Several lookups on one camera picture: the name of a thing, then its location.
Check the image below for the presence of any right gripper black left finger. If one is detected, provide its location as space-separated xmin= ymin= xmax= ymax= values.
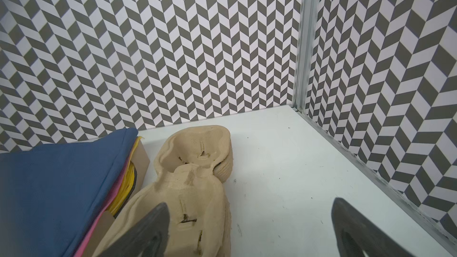
xmin=100 ymin=202 xmax=170 ymax=257

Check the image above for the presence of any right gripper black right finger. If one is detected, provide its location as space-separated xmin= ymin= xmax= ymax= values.
xmin=331 ymin=198 xmax=412 ymax=257

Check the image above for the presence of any beige pulp cup carrier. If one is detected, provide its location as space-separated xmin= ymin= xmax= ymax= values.
xmin=94 ymin=125 xmax=233 ymax=257

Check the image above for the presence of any brown cardboard napkin box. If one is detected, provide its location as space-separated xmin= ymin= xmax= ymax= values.
xmin=75 ymin=137 xmax=150 ymax=257

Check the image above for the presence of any blue napkin stack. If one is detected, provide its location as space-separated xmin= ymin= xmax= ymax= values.
xmin=1 ymin=128 xmax=138 ymax=257

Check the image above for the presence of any aluminium corner post right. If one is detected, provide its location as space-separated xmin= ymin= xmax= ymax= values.
xmin=292 ymin=0 xmax=319 ymax=113

